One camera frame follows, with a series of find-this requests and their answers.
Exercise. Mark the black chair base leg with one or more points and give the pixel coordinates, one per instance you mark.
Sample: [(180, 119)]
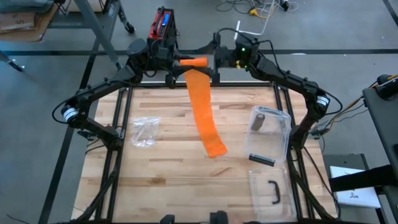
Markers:
[(14, 64)]

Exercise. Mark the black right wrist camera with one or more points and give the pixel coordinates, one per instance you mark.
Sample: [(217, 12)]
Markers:
[(229, 57)]

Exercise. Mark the dark grey floor box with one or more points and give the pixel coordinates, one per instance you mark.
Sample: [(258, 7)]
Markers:
[(345, 160)]

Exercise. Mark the black plastic clamp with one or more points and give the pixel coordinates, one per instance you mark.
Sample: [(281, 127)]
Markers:
[(272, 84)]

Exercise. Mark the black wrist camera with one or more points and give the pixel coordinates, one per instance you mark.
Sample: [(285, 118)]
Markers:
[(229, 57), (158, 60)]

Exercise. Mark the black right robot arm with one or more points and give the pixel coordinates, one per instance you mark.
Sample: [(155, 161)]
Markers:
[(289, 77)]

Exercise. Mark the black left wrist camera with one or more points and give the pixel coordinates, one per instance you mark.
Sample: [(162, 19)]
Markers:
[(158, 60)]

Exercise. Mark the black cylindrical device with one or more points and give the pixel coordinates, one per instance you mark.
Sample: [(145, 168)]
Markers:
[(388, 88)]

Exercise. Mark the white paper sheet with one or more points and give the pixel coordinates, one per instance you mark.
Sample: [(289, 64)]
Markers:
[(357, 197)]

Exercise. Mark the clear plastic storage bin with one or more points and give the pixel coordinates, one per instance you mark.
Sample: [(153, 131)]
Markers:
[(270, 146)]

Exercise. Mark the orange cloth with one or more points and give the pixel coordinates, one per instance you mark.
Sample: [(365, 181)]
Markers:
[(200, 99)]

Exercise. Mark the wooden workbench with casters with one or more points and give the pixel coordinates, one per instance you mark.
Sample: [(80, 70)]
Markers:
[(96, 31)]

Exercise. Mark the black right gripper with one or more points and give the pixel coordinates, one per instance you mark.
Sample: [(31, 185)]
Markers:
[(216, 79)]

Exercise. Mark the white L-shaped bar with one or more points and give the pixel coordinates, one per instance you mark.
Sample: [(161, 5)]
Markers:
[(237, 26)]

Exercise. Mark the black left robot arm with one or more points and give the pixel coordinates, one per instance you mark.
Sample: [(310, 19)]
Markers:
[(93, 91)]

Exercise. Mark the clear plastic bin lid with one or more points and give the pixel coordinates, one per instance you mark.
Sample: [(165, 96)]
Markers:
[(258, 193)]

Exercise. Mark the cardboard box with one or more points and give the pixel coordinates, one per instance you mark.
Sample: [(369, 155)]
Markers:
[(18, 21)]

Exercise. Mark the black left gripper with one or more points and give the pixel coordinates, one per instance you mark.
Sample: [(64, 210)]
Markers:
[(170, 81)]

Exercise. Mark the red black battery box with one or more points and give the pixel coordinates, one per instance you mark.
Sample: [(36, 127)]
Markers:
[(161, 25)]

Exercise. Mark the beige elastic bandage roll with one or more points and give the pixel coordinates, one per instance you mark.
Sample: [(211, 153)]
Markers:
[(258, 122)]

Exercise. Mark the clear plastic bag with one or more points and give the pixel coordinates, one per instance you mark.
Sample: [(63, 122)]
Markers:
[(144, 132)]

